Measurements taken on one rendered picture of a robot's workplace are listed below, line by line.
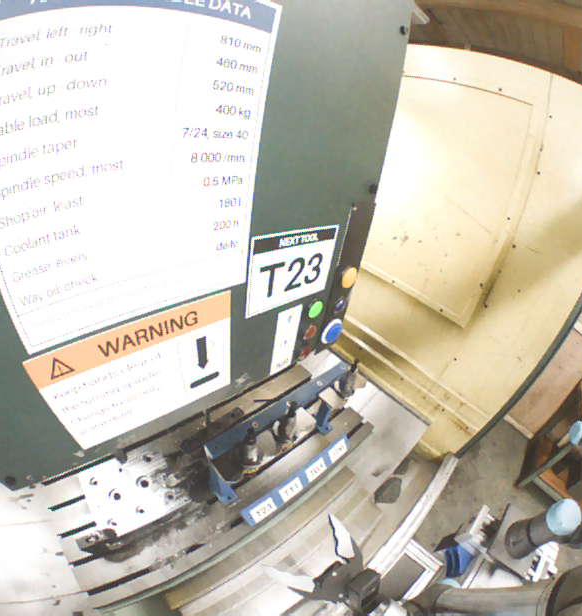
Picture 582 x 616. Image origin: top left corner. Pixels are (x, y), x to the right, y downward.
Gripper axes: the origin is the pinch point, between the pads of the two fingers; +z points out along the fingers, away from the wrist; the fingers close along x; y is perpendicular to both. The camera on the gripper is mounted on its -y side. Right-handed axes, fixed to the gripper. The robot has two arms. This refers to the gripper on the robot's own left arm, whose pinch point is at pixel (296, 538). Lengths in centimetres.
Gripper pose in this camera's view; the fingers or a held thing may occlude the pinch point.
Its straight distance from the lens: 49.9
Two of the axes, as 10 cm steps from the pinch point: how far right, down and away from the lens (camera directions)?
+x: 7.6, -2.7, 5.9
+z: -6.3, -5.1, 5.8
